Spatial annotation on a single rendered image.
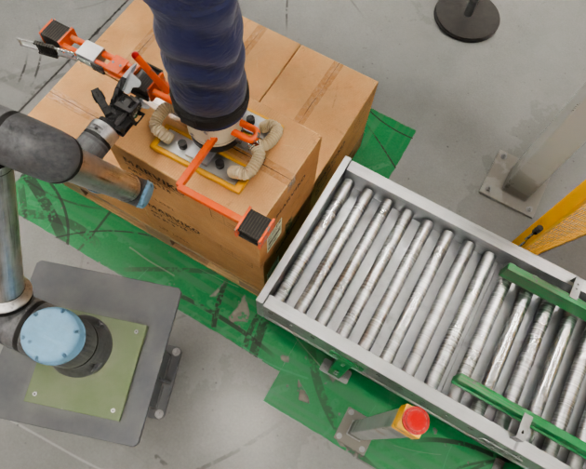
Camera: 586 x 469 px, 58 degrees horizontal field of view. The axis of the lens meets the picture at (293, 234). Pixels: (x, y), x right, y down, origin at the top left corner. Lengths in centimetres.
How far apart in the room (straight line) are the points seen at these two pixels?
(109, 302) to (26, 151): 78
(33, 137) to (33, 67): 225
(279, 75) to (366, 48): 99
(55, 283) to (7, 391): 35
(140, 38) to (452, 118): 169
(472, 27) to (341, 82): 131
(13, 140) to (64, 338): 58
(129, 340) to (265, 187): 64
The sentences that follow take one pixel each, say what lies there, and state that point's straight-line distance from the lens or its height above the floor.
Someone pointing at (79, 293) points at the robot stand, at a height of 75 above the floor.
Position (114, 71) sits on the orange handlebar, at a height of 109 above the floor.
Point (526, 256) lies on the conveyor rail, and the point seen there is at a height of 59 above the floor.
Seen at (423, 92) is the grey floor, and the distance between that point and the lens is 320.
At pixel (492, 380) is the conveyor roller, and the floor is 55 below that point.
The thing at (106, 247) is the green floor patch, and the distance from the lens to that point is 274.
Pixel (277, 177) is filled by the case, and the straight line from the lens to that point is 171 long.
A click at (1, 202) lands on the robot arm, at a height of 136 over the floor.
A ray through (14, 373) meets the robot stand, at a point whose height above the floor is 75.
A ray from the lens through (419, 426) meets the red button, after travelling 147.
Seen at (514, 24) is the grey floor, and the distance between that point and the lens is 372.
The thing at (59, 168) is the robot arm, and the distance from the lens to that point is 122.
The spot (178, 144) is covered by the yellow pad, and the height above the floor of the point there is 99.
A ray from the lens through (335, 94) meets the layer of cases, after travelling 240.
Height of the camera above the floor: 246
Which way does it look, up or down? 68 degrees down
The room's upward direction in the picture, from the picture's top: 6 degrees clockwise
